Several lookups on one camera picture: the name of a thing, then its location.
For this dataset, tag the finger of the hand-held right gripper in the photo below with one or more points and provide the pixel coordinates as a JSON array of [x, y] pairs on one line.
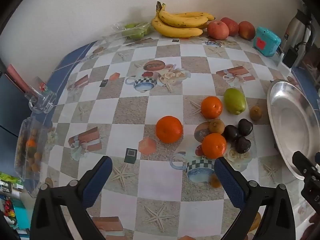
[[303, 163]]

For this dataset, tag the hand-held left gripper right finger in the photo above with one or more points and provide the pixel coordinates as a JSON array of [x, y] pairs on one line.
[[228, 180]]

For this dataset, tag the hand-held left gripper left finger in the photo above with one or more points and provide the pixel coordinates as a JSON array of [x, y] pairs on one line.
[[97, 180]]

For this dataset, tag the brown kiwi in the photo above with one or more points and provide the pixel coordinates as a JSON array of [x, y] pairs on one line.
[[256, 113], [255, 221], [215, 180], [216, 126]]

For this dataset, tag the orange mandarin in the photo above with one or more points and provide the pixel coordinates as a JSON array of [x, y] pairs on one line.
[[211, 107], [214, 145], [169, 129]]

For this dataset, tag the dark purple plum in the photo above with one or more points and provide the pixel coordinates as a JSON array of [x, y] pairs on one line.
[[231, 133], [243, 145], [245, 127]]

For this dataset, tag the round metal plate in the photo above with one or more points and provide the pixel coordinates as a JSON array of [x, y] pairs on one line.
[[290, 120]]

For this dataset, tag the green mango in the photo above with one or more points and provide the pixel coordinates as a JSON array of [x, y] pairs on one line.
[[235, 101]]

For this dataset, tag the clear plastic food container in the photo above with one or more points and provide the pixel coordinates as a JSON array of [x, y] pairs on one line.
[[27, 155]]

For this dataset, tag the checkered printed tablecloth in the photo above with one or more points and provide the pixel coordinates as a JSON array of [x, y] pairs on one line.
[[125, 105]]

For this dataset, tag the colourful flower decoration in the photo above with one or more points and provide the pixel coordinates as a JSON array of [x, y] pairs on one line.
[[8, 208]]

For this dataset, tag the glass mug with logo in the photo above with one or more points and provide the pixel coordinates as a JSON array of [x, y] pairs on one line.
[[43, 100]]

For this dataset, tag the small black box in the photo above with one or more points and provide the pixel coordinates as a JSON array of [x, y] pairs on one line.
[[290, 57]]

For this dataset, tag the dark blue cabinet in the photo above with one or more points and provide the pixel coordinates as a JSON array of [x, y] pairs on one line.
[[10, 105]]

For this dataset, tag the small teal box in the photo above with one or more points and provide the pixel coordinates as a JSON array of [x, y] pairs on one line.
[[266, 41]]

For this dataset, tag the red pole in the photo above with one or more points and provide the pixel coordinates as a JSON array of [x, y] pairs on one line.
[[16, 78]]

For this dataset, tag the steel thermos flask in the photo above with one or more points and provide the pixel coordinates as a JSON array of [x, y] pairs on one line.
[[293, 30]]

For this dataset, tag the red apple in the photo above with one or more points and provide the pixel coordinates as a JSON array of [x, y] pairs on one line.
[[232, 24], [247, 30], [218, 30]]

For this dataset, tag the clear bag of green fruit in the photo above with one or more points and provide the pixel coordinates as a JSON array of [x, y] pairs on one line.
[[135, 31]]

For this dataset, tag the yellow banana bunch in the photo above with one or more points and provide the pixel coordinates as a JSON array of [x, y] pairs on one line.
[[180, 31]]

